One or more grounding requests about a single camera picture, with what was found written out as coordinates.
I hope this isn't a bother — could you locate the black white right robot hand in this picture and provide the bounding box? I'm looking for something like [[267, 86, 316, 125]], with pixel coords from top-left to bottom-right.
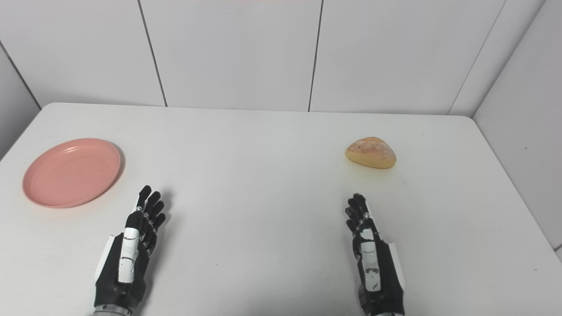
[[345, 193, 406, 316]]

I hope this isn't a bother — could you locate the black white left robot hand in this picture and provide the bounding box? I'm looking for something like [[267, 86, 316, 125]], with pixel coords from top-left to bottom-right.
[[94, 185, 167, 314]]

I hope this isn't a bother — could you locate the pink round plate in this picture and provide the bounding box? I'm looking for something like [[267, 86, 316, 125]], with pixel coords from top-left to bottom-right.
[[22, 138, 122, 208]]

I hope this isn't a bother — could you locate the golden brown bread roll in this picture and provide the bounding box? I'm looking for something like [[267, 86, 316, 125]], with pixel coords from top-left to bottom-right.
[[345, 136, 397, 169]]

